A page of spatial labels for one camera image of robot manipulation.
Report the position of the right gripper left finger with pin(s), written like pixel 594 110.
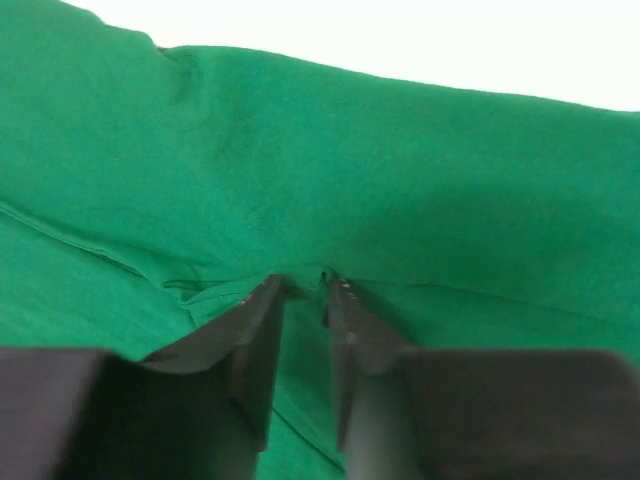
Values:
pixel 244 345

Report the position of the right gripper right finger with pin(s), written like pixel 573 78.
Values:
pixel 360 344

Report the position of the green t shirt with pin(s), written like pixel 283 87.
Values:
pixel 144 191

